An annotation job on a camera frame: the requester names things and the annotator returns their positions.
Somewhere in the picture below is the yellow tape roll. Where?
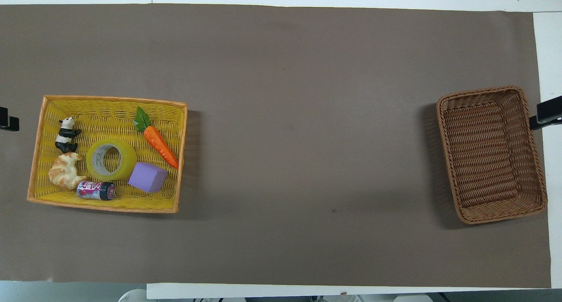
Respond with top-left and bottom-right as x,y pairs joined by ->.
86,138 -> 138,181

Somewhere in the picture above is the yellow wicker basket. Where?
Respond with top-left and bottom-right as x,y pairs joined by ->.
27,95 -> 188,214

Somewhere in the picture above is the brown wicker basket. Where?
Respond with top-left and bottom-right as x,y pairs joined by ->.
436,86 -> 548,225

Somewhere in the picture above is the toy carrot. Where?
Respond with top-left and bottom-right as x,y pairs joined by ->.
133,107 -> 180,169

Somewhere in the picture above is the purple foam cube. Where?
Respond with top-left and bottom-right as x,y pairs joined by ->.
128,162 -> 169,194

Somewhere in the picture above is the small printed can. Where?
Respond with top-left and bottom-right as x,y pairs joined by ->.
76,181 -> 117,201

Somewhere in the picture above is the panda figurine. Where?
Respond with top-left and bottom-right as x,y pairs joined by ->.
55,116 -> 83,154

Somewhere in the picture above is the toy croissant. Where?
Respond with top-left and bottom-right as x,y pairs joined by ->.
48,152 -> 87,190

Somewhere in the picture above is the black stand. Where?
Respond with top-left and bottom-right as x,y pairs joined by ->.
529,95 -> 562,131
0,106 -> 20,132

